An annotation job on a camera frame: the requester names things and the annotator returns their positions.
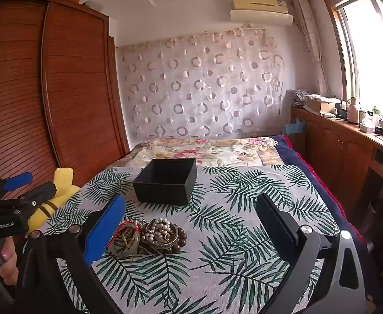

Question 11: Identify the blue paper piece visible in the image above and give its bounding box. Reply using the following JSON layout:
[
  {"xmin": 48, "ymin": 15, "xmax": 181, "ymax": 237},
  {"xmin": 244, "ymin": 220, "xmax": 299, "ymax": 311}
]
[{"xmin": 284, "ymin": 120, "xmax": 307, "ymax": 135}]

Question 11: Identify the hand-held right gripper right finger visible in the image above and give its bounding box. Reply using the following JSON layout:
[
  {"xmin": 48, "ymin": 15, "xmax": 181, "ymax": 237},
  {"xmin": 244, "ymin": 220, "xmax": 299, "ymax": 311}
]
[{"xmin": 255, "ymin": 194, "xmax": 372, "ymax": 314}]

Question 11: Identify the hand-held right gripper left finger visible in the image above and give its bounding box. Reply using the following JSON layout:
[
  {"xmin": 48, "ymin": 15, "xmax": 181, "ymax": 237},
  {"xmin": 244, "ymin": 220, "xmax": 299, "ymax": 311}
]
[{"xmin": 15, "ymin": 195, "xmax": 127, "ymax": 314}]

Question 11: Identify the patterned cloth pile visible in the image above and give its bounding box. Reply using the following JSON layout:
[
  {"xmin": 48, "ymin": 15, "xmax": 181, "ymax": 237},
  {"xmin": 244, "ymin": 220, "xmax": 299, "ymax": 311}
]
[{"xmin": 291, "ymin": 88, "xmax": 310, "ymax": 105}]

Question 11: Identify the yellow plush toy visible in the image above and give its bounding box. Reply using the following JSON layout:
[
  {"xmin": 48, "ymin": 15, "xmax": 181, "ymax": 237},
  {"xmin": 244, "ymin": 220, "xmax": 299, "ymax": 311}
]
[{"xmin": 27, "ymin": 167, "xmax": 81, "ymax": 233}]

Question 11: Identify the wall air conditioner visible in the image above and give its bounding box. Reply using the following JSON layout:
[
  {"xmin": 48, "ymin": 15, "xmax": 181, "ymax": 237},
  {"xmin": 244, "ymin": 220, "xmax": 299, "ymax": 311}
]
[{"xmin": 229, "ymin": 0, "xmax": 294, "ymax": 27}]

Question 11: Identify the red cord bead bracelet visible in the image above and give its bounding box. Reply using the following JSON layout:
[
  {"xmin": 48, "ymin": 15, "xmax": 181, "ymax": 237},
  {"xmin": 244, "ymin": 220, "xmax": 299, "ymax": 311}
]
[{"xmin": 108, "ymin": 220, "xmax": 144, "ymax": 253}]

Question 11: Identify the dark wooden bead bracelet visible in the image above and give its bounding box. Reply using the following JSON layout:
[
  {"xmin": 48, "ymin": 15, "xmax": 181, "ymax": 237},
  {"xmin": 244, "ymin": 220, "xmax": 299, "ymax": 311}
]
[{"xmin": 139, "ymin": 221, "xmax": 188, "ymax": 256}]

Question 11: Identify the person's left hand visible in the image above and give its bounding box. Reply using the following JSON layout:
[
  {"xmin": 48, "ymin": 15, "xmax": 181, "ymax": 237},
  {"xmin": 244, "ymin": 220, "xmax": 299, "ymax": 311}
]
[{"xmin": 0, "ymin": 238, "xmax": 19, "ymax": 287}]

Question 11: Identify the pearl necklace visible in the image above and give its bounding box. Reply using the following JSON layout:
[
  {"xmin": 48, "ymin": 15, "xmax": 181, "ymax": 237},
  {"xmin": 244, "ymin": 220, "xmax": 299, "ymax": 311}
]
[{"xmin": 142, "ymin": 218, "xmax": 174, "ymax": 241}]

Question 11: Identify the wooden low cabinet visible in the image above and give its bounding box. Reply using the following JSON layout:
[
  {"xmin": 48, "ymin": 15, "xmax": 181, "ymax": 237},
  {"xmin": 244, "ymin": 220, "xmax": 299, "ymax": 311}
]
[{"xmin": 290, "ymin": 104, "xmax": 383, "ymax": 238}]

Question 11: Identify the floral blanket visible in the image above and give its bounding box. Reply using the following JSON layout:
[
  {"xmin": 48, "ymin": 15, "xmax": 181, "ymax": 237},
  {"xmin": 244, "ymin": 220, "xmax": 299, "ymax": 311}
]
[{"xmin": 127, "ymin": 136, "xmax": 281, "ymax": 171}]

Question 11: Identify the window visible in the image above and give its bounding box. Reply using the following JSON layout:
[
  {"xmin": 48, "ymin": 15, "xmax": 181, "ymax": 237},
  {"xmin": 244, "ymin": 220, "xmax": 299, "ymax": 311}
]
[{"xmin": 320, "ymin": 0, "xmax": 383, "ymax": 122}]

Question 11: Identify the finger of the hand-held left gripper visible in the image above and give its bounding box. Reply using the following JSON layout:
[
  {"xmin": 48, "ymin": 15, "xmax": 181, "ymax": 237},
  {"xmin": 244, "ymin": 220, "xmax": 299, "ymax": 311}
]
[
  {"xmin": 0, "ymin": 171, "xmax": 34, "ymax": 193},
  {"xmin": 0, "ymin": 182, "xmax": 57, "ymax": 209}
]

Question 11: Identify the circle pattern curtain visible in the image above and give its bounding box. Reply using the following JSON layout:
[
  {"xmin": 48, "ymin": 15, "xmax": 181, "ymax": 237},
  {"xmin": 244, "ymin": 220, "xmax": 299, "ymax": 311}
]
[{"xmin": 115, "ymin": 27, "xmax": 286, "ymax": 140}]

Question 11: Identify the leaf print cloth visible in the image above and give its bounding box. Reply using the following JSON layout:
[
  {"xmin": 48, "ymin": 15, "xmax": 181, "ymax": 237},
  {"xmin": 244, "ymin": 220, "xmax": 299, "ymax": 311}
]
[{"xmin": 44, "ymin": 165, "xmax": 343, "ymax": 314}]

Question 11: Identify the black box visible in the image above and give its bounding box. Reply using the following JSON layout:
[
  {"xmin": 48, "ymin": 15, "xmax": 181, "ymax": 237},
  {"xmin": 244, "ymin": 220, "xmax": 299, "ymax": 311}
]
[{"xmin": 132, "ymin": 159, "xmax": 198, "ymax": 207}]

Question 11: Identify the wooden slatted wardrobe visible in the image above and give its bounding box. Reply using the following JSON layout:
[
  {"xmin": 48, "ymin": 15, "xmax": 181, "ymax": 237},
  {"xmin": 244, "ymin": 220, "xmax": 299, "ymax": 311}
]
[{"xmin": 0, "ymin": 0, "xmax": 130, "ymax": 201}]

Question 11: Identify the green jade bangle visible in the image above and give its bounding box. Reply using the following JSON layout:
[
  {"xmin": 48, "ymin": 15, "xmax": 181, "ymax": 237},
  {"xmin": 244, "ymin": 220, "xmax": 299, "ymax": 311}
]
[{"xmin": 108, "ymin": 232, "xmax": 144, "ymax": 256}]

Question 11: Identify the patterned window curtain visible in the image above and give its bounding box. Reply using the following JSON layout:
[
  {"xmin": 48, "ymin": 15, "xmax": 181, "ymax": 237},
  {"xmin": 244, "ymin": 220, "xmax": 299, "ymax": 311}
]
[{"xmin": 292, "ymin": 0, "xmax": 330, "ymax": 98}]

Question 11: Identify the pink thermos jug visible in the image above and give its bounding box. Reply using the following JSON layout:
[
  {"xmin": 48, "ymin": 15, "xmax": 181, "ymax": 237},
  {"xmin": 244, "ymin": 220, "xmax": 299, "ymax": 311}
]
[{"xmin": 346, "ymin": 96, "xmax": 361, "ymax": 124}]

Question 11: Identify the dark blue blanket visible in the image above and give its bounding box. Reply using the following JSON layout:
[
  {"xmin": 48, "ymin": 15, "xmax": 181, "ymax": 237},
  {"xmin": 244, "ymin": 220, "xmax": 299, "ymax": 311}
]
[{"xmin": 269, "ymin": 134, "xmax": 366, "ymax": 246}]

